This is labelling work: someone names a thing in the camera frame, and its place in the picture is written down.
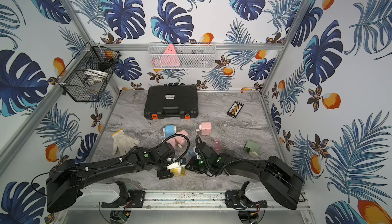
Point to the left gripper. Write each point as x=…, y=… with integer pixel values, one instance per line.
x=165, y=171

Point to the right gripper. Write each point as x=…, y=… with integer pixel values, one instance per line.
x=192, y=165

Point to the yellow pencil sharpener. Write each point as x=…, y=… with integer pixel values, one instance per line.
x=181, y=171

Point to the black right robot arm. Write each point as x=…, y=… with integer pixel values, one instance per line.
x=280, y=180

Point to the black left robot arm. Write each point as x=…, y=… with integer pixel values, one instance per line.
x=64, y=184

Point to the blue transparent tray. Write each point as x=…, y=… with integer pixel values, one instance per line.
x=191, y=153

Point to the pink transparent tray back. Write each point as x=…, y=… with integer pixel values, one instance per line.
x=217, y=144

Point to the pink pencil sharpener right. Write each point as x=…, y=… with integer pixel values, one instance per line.
x=205, y=128

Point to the white work glove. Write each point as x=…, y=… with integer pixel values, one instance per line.
x=123, y=143

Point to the black plastic tool case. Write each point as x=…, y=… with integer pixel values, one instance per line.
x=172, y=102

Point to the pink triangular object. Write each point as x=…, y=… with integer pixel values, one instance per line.
x=169, y=58

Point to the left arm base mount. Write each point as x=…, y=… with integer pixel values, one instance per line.
x=127, y=198

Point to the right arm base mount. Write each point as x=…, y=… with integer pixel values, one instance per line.
x=236, y=199

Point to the aluminium front rail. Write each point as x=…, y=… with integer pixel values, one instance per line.
x=176, y=200

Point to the white wire mesh basket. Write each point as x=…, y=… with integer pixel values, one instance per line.
x=193, y=55

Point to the black wire basket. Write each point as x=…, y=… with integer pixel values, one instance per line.
x=86, y=77

